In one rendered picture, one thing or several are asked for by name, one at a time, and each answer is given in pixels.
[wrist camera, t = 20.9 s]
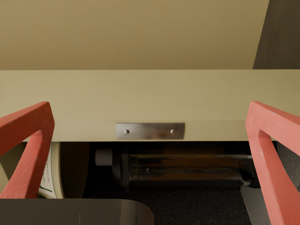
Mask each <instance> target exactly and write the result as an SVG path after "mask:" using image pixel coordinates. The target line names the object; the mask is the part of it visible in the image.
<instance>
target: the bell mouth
mask: <svg viewBox="0 0 300 225"><path fill-rule="evenodd" d="M89 149H90V142H51V145H50V151H49V155H48V159H47V162H46V166H45V169H44V173H43V176H42V180H41V184H40V187H39V190H38V194H39V195H41V196H43V197H45V198H47V199H81V198H82V196H83V193H84V189H85V185H86V181H87V175H88V165H89Z"/></svg>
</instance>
